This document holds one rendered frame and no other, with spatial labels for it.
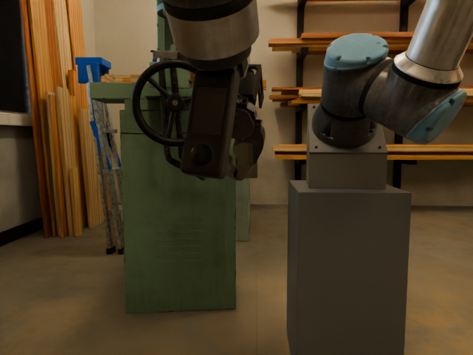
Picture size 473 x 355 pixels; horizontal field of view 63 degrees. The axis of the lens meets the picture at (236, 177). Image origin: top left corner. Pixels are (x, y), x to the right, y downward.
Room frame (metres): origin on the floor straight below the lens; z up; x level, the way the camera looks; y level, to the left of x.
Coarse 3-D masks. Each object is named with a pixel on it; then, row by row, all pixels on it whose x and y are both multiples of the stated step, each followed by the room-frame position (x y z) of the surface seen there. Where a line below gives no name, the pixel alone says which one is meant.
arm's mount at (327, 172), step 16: (320, 144) 1.12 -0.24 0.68; (368, 144) 1.10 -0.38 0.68; (384, 144) 1.10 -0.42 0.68; (320, 160) 1.10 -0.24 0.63; (336, 160) 1.10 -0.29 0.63; (352, 160) 1.09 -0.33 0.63; (368, 160) 1.08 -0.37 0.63; (384, 160) 1.08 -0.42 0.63; (320, 176) 1.10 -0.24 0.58; (336, 176) 1.10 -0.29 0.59; (352, 176) 1.09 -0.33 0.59; (368, 176) 1.08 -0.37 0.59; (384, 176) 1.08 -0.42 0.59
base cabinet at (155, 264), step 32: (128, 160) 1.46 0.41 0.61; (160, 160) 1.47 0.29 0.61; (128, 192) 1.46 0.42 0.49; (160, 192) 1.47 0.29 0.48; (192, 192) 1.48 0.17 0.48; (224, 192) 1.50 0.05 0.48; (128, 224) 1.46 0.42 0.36; (160, 224) 1.47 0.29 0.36; (192, 224) 1.48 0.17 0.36; (224, 224) 1.50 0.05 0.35; (128, 256) 1.46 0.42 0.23; (160, 256) 1.47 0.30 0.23; (192, 256) 1.48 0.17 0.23; (224, 256) 1.50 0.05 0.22; (128, 288) 1.46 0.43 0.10; (160, 288) 1.47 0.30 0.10; (192, 288) 1.49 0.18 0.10; (224, 288) 1.50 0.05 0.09
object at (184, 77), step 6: (168, 72) 1.38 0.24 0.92; (180, 72) 1.39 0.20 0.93; (186, 72) 1.39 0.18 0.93; (156, 78) 1.38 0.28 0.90; (168, 78) 1.38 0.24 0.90; (180, 78) 1.39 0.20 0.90; (186, 78) 1.39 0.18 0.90; (150, 84) 1.38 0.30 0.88; (168, 84) 1.38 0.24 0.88; (180, 84) 1.39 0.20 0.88; (186, 84) 1.39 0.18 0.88
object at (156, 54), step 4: (156, 52) 1.39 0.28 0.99; (160, 52) 1.39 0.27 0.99; (164, 52) 1.39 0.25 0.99; (168, 52) 1.40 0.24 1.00; (172, 52) 1.40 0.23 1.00; (176, 52) 1.40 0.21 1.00; (156, 56) 1.39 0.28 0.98; (160, 56) 1.39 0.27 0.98; (164, 56) 1.39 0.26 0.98; (168, 56) 1.40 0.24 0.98; (172, 56) 1.40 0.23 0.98; (176, 56) 1.40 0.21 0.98; (180, 56) 1.43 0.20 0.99; (184, 56) 1.43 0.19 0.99; (156, 60) 1.39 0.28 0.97; (184, 60) 1.43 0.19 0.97
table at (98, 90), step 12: (96, 84) 1.45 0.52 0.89; (108, 84) 1.46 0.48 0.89; (120, 84) 1.46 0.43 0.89; (132, 84) 1.46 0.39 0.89; (192, 84) 1.49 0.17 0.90; (96, 96) 1.45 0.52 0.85; (108, 96) 1.46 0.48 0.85; (120, 96) 1.46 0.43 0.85; (144, 96) 1.47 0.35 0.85; (156, 96) 1.39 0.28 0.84
